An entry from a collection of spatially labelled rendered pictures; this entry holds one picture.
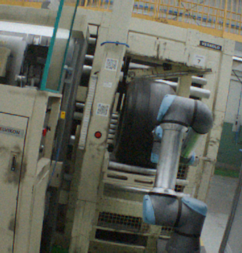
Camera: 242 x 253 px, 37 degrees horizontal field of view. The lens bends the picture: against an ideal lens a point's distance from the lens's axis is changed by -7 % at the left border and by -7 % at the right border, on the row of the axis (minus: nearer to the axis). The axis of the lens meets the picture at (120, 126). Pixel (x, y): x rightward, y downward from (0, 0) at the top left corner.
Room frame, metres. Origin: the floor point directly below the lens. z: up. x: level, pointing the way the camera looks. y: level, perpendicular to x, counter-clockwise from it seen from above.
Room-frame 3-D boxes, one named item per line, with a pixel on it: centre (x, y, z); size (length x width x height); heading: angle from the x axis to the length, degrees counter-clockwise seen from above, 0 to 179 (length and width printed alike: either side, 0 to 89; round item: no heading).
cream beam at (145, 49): (2.81, -0.23, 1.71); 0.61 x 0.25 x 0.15; 93
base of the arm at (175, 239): (1.47, -0.35, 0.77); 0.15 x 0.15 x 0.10
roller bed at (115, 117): (2.87, 0.12, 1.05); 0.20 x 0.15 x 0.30; 93
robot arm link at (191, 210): (1.47, -0.35, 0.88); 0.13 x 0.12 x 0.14; 91
